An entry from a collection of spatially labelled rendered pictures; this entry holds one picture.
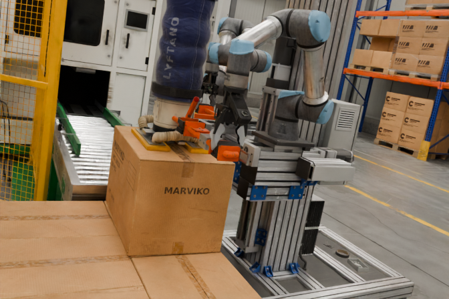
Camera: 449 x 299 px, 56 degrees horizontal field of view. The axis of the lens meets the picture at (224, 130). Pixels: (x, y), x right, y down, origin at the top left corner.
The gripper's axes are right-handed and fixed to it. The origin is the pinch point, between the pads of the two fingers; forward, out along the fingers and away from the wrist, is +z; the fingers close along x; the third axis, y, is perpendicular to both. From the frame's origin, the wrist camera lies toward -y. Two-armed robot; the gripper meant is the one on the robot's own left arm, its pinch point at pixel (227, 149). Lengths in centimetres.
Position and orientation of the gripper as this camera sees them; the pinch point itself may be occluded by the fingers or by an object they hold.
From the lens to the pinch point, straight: 138.0
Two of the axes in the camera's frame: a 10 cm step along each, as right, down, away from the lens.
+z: -1.7, 9.7, 1.7
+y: -3.9, -2.2, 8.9
